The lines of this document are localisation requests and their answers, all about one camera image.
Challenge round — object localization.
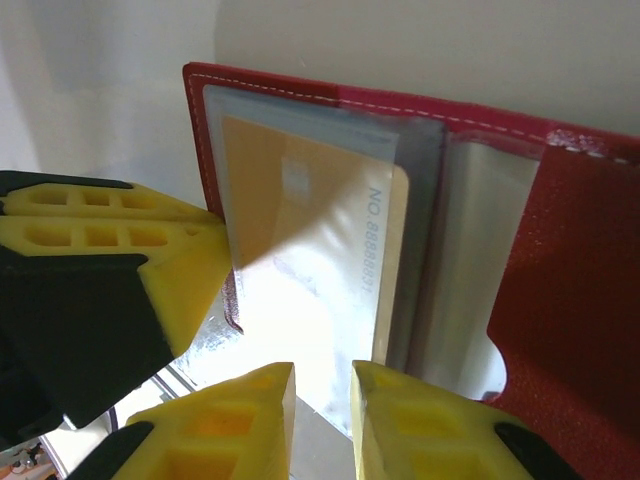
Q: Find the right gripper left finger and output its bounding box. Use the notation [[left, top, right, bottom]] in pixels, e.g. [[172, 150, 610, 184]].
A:
[[74, 362, 297, 480]]

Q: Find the gold credit card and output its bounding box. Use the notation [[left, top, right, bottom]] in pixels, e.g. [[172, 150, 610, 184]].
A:
[[221, 113, 412, 366]]

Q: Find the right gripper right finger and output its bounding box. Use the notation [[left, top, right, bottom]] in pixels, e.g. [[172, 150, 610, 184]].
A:
[[349, 359, 584, 480]]

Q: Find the red leather card holder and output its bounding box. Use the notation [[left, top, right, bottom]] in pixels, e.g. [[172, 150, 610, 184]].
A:
[[180, 60, 640, 480]]

